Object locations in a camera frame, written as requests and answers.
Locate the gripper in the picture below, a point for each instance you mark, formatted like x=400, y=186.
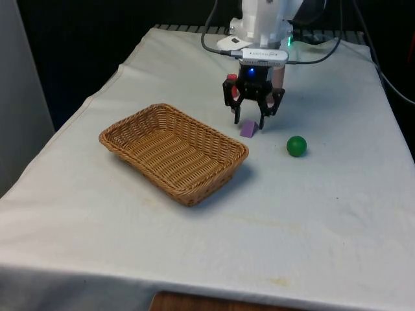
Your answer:
x=254, y=81

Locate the purple triangular block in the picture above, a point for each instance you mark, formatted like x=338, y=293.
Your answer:
x=249, y=129

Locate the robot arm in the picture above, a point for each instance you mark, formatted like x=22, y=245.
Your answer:
x=259, y=19

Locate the red block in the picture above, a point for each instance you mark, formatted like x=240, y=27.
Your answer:
x=231, y=77

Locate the wicker basket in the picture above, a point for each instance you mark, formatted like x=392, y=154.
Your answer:
x=172, y=155

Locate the green ball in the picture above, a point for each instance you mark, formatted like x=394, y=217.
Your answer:
x=296, y=146

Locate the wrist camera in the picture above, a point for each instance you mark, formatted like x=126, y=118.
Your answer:
x=262, y=55

